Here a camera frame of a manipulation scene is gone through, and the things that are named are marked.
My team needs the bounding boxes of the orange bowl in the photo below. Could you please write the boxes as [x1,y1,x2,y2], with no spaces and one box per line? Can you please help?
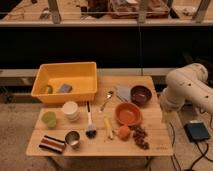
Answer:
[115,102,142,126]

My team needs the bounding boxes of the green plastic cup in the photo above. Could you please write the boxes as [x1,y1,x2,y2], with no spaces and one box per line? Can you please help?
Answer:
[41,111,57,128]

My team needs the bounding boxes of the green item in bin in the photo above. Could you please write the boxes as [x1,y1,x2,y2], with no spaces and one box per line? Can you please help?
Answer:
[45,85,53,94]

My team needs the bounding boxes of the white stacked cups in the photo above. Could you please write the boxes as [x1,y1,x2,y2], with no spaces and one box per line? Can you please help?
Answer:
[62,101,79,121]

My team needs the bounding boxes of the metal cup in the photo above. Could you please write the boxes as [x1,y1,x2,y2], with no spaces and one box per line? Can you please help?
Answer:
[65,131,80,149]

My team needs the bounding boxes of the yellow banana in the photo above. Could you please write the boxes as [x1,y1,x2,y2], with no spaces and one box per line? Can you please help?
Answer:
[104,116,114,140]

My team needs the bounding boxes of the dark red grape bunch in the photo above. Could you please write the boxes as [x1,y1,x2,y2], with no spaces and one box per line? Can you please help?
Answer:
[132,126,149,150]

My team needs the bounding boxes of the black white dish brush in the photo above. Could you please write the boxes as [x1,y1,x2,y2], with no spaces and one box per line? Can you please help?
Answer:
[86,102,97,139]

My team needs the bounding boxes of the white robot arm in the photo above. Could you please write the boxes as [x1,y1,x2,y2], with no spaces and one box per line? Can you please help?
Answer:
[159,63,213,119]

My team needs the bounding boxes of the blue cloth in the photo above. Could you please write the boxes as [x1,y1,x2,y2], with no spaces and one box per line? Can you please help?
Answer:
[116,85,131,102]

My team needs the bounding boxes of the dark purple bowl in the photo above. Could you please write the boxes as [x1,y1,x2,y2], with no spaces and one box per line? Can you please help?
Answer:
[130,85,152,107]

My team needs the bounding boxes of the orange fruit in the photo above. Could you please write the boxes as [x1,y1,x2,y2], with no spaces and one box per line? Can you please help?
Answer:
[118,126,131,140]

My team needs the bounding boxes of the yellow plastic bin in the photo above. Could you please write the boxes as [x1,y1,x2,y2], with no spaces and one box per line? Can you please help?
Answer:
[31,62,97,104]

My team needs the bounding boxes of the wooden folding table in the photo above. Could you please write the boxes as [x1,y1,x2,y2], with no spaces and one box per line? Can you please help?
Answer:
[26,76,173,157]

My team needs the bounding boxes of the black foot pedal box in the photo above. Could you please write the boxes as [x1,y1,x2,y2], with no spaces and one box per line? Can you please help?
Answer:
[184,123,211,142]

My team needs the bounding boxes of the black cable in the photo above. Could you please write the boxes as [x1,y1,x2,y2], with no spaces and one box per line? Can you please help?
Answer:
[169,113,213,171]

